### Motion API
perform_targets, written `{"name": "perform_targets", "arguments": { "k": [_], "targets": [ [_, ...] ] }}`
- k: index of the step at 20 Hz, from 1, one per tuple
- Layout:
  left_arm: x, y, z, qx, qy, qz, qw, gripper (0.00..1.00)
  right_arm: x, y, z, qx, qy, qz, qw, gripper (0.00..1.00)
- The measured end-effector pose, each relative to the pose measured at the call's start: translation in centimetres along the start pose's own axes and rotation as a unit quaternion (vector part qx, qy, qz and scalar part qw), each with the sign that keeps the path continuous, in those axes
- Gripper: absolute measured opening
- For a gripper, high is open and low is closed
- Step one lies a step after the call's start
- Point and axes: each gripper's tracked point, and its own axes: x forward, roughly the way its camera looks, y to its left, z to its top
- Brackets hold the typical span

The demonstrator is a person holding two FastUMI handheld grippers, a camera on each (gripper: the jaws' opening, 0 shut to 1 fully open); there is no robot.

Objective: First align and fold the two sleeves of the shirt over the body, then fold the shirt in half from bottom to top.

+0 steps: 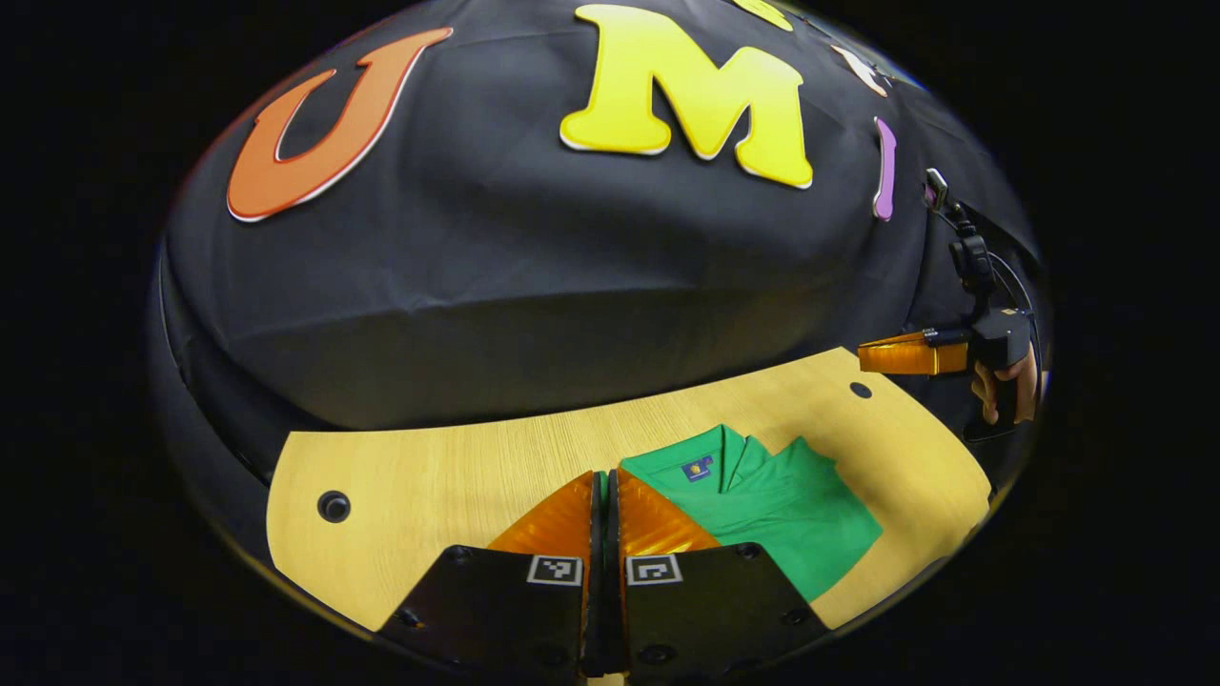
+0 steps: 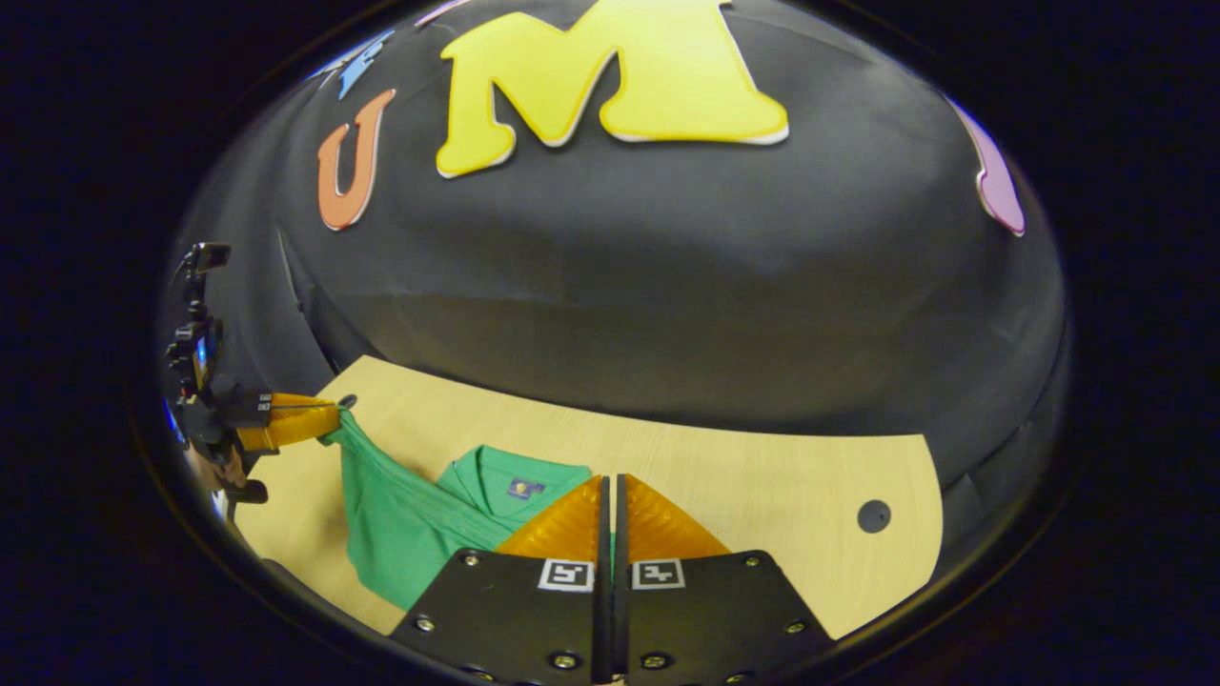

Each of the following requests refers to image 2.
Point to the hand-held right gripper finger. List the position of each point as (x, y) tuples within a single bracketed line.
[(601, 629), (620, 629)]

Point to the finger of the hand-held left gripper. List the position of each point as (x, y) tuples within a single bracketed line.
[(300, 400), (286, 429)]

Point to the green T-shirt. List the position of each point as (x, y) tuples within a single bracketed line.
[(410, 534)]

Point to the black backdrop cloth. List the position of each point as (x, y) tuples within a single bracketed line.
[(667, 286)]

